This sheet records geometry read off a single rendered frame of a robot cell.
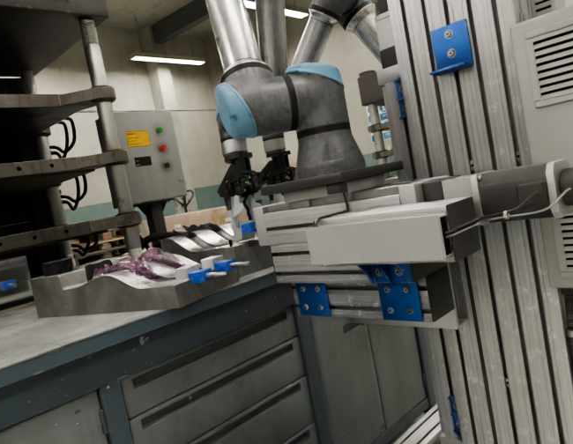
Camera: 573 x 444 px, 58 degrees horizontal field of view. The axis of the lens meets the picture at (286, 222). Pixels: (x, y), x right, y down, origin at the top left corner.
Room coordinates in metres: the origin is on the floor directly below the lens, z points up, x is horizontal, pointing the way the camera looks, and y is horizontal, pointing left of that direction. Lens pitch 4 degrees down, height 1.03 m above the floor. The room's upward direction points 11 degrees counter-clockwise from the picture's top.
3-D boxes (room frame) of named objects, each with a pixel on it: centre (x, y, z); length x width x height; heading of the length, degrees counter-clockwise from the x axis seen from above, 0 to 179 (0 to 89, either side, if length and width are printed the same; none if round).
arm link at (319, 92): (1.11, -0.11, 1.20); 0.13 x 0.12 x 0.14; 101
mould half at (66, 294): (1.40, 0.44, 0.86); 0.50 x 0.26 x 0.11; 62
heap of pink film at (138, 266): (1.41, 0.43, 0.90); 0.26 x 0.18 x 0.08; 62
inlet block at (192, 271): (1.24, 0.22, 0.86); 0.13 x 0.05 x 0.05; 62
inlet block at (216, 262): (1.33, 0.17, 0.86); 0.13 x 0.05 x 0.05; 62
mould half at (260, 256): (1.72, 0.24, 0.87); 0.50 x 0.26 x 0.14; 45
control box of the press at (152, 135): (2.36, 0.59, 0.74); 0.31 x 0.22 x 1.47; 135
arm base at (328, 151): (1.12, -0.11, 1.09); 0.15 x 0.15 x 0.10
